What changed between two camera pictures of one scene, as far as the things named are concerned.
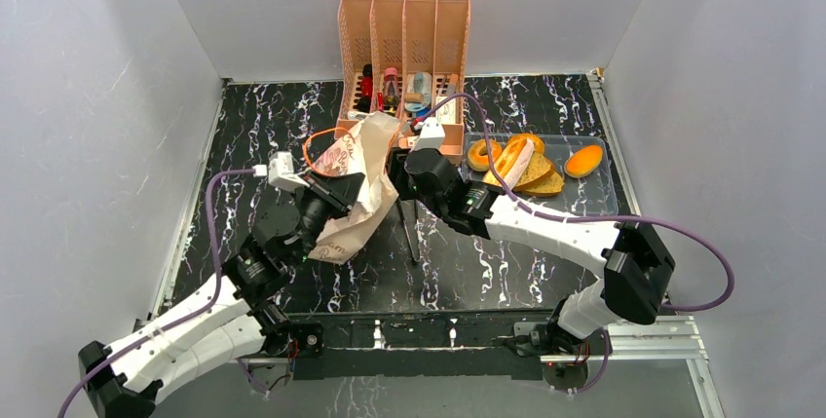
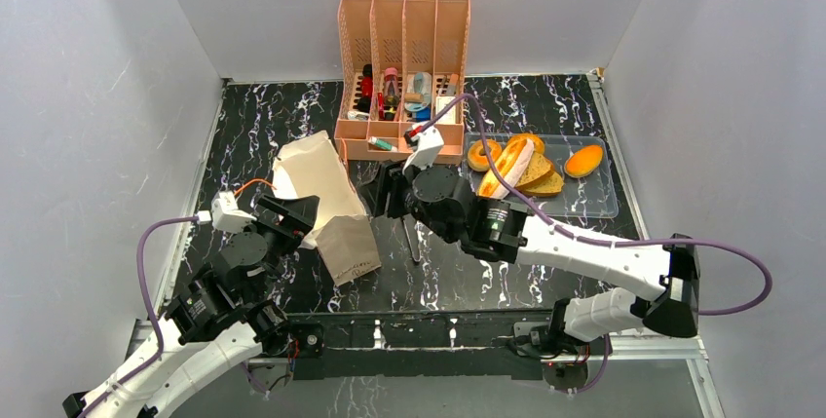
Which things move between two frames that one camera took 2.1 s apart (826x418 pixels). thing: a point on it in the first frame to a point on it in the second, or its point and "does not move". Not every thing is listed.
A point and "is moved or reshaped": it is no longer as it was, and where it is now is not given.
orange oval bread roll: [583, 161] does not move
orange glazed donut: [510, 164] does not move
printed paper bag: [362, 151] is moved or reshaped
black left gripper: [340, 194] to [298, 217]
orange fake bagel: [539, 145] does not move
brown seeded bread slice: [537, 169] does not move
